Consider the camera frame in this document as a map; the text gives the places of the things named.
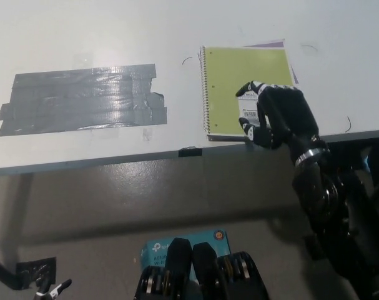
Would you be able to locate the black robot body blocks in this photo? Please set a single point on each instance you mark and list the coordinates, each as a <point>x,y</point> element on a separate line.
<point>180,265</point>

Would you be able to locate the grey duct tape patch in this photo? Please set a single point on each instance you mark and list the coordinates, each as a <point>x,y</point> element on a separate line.
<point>80,100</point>

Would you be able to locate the green spiral notebook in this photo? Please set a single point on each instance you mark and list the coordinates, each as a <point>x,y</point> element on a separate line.
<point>226,78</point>

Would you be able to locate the black table leg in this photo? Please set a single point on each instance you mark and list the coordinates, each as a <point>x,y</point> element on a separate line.
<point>2,272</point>

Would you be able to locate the purple spiral notebook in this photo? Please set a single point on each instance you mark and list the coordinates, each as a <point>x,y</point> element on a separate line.
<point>270,44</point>

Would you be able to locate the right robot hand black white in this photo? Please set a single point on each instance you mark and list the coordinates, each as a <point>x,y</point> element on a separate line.
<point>286,115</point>

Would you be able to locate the small black tape piece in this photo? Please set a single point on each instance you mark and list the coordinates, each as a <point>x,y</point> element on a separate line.
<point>190,152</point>

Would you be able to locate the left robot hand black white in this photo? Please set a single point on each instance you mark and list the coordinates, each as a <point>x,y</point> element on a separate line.
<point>52,290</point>

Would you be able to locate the clear tape piece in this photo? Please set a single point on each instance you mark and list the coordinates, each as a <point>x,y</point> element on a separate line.
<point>147,134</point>

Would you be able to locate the teal router box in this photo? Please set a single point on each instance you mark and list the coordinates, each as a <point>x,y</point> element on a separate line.
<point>156,248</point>

